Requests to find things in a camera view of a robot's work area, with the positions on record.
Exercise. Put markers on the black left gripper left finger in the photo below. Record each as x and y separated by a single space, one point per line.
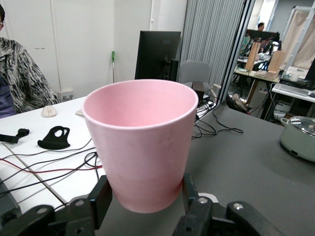
73 216

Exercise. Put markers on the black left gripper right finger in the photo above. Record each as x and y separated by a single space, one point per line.
221 221

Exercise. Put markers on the pink plastic cup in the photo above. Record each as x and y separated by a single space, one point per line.
142 152

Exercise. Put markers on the dark grey table mat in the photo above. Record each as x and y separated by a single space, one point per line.
246 167

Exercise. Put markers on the white desk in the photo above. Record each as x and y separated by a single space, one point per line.
71 119

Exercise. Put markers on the black plastic clip tool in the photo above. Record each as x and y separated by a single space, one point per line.
9 138

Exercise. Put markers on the beige computer mouse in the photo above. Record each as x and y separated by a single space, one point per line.
48 111

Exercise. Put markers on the pale green cooking pot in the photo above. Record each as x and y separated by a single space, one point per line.
297 145

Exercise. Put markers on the dark bag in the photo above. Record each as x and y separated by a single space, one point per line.
237 104

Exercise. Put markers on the glass lid with steel knob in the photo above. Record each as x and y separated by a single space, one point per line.
304 124

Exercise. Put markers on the white work table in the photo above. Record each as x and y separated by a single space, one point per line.
290 89

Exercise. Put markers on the person in patterned jacket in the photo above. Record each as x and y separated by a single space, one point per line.
22 73

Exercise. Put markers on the grey office chair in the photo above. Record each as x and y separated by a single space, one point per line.
194 71

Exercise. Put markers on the white mug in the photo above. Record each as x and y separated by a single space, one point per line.
294 77

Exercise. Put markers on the light wooden box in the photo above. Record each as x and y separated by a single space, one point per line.
275 65

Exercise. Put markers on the tall wooden box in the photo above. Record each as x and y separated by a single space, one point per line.
253 55

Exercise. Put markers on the black computer monitor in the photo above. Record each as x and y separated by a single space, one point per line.
157 54

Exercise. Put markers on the wide black monitor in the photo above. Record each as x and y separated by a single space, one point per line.
263 37

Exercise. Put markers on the grey vertical blind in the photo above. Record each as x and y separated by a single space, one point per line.
209 32

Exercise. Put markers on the person with dark hair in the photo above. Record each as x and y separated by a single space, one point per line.
261 26

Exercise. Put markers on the white fabric screen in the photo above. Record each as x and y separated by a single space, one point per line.
301 37

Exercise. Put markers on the black plastic bracket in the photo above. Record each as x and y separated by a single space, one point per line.
53 142

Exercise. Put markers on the white wall socket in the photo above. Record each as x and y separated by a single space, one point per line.
66 94

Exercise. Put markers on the black frame post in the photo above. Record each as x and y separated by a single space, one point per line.
242 37

